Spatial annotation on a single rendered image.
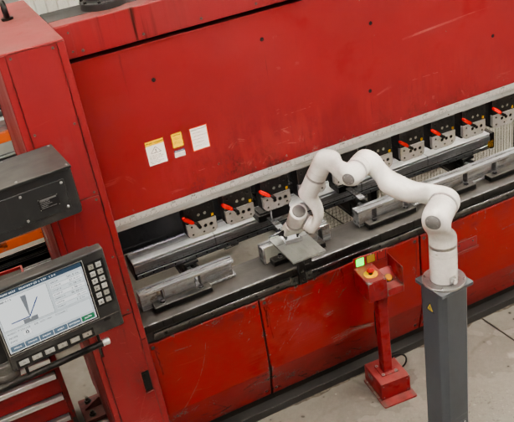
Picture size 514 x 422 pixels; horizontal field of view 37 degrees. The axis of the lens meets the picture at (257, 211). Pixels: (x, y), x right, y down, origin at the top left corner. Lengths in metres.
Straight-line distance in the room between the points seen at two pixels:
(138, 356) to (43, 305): 0.81
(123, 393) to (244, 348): 0.67
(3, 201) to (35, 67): 0.53
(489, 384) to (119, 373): 2.01
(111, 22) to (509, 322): 2.94
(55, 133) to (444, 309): 1.79
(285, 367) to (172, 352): 0.69
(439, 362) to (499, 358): 0.99
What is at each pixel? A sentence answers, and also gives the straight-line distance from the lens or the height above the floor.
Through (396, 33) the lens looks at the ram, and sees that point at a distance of 3.81.
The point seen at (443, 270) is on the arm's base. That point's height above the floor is 1.09.
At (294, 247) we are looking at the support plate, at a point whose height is 1.00.
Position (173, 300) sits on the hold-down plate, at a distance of 3.72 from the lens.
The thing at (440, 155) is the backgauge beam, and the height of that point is 0.96.
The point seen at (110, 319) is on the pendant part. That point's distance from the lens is 3.04.
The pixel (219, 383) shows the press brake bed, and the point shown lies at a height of 0.36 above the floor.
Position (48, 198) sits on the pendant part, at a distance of 2.77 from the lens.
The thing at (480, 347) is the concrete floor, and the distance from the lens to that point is 4.65.
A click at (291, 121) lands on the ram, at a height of 1.59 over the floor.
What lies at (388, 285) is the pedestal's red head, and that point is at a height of 0.70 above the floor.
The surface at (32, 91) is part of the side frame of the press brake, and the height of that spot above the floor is 2.14.
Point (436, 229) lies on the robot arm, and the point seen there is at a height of 1.34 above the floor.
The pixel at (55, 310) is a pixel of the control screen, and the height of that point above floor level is 1.42.
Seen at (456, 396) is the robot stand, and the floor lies 0.38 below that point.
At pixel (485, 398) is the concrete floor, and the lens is 4.34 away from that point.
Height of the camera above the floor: 3.01
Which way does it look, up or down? 29 degrees down
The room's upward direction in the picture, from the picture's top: 10 degrees counter-clockwise
